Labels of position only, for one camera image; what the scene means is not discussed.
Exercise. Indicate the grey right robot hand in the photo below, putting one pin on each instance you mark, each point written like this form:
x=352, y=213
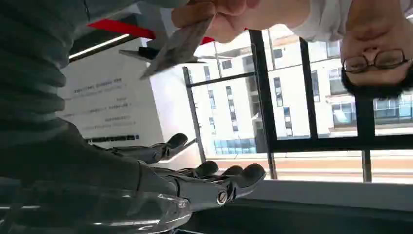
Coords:
x=96, y=168

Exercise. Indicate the person's left hand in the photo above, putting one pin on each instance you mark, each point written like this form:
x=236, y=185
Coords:
x=232, y=16

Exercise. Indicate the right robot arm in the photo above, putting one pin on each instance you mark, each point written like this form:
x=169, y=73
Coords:
x=32, y=64

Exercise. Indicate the white sign board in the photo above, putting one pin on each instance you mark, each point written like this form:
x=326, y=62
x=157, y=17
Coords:
x=106, y=97

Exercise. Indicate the red bar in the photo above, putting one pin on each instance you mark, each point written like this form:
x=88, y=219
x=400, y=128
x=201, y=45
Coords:
x=122, y=28

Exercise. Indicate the white building outside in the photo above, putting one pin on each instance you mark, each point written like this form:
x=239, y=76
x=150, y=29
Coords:
x=322, y=97

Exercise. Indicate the person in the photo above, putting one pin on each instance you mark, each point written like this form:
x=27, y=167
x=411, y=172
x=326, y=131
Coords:
x=371, y=32

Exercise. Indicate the black eyeglasses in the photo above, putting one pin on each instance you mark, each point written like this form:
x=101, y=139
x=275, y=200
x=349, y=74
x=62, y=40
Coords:
x=384, y=59

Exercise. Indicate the black window frame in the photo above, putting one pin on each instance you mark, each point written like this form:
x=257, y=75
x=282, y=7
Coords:
x=264, y=97

